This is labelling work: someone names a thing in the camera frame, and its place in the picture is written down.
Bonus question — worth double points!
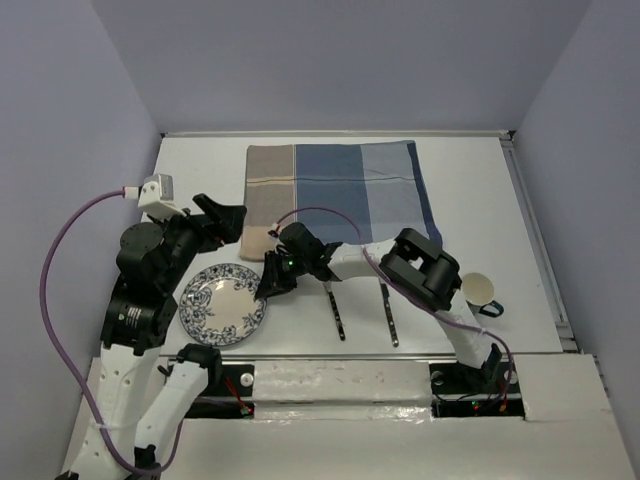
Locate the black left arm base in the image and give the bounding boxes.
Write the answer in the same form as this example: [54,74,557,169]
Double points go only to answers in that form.
[158,362,256,420]

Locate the steel fork patterned handle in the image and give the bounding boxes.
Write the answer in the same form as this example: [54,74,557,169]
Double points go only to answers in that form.
[323,282,346,342]

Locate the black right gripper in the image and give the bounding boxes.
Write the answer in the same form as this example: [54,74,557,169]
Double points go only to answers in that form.
[254,249,311,299]

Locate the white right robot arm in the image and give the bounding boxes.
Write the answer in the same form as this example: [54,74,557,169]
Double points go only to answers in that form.
[255,222,502,393]

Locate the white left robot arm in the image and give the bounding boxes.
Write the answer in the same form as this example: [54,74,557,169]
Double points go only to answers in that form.
[61,194,247,479]

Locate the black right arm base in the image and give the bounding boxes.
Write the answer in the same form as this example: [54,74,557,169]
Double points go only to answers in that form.
[429,362,525,419]

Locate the teal mug white inside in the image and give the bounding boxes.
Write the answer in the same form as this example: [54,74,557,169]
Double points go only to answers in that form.
[461,272,505,318]

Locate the blue floral ceramic plate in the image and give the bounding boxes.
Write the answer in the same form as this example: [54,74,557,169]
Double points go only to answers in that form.
[178,263,267,348]

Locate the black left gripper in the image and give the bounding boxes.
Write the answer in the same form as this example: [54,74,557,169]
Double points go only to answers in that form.
[150,192,248,289]

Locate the blue beige checked cloth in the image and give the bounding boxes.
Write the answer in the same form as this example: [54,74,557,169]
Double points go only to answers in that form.
[239,140,443,261]

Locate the steel knife patterned handle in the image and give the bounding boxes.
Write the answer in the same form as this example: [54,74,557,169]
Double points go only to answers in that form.
[380,282,399,348]

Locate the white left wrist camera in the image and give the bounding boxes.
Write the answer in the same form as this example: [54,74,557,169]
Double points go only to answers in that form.
[123,174,183,221]

